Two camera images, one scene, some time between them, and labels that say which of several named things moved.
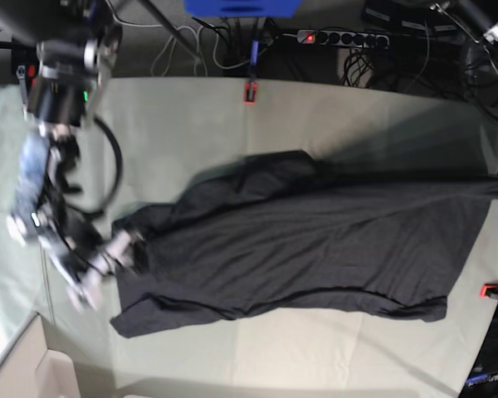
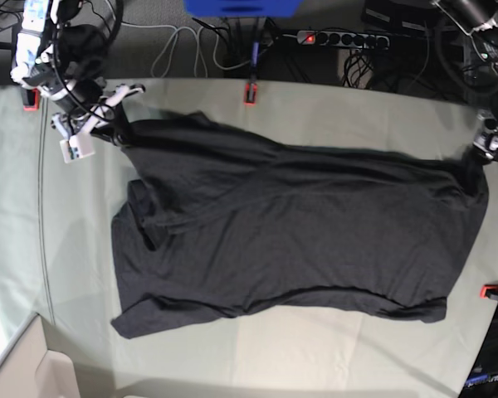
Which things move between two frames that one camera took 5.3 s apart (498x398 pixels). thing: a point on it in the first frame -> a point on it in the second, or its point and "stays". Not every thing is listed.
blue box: x=243 y=8 stays
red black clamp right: x=497 y=291 stays
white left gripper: x=85 y=294 -> x=79 y=143
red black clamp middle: x=251 y=93 stays
